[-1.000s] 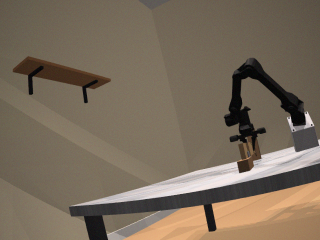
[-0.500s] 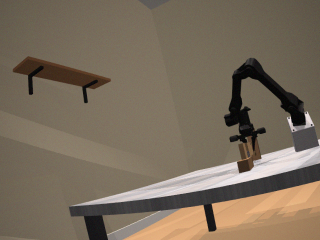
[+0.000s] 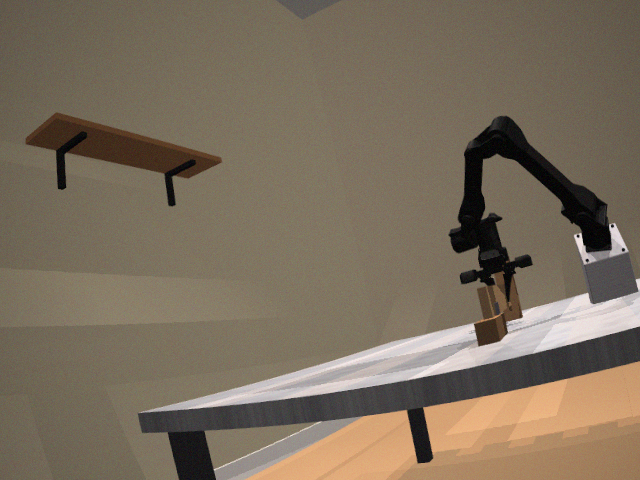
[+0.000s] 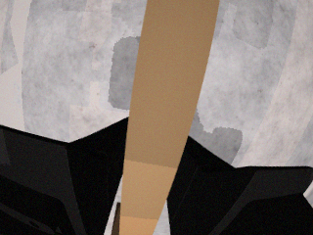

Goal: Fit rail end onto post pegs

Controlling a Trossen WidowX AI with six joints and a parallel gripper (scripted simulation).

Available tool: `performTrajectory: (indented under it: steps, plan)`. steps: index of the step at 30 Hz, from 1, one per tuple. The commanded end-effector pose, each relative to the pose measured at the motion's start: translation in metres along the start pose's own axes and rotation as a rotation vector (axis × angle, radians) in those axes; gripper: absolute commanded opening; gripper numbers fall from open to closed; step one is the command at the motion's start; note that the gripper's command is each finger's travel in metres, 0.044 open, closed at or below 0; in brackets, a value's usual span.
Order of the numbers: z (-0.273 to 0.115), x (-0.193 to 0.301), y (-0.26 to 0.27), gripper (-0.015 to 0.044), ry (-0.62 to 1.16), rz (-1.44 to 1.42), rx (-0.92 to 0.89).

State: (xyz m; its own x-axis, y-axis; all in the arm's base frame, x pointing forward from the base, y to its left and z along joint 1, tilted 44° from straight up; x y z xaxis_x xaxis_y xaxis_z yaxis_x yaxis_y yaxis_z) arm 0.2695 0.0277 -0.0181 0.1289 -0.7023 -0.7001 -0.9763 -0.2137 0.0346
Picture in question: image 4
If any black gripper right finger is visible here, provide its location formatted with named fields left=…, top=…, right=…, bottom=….
left=165, top=136, right=313, bottom=235

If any long wooden rail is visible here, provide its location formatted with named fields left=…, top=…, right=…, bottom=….
left=118, top=0, right=220, bottom=235

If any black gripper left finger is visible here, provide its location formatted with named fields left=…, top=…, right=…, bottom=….
left=0, top=117, right=129, bottom=235

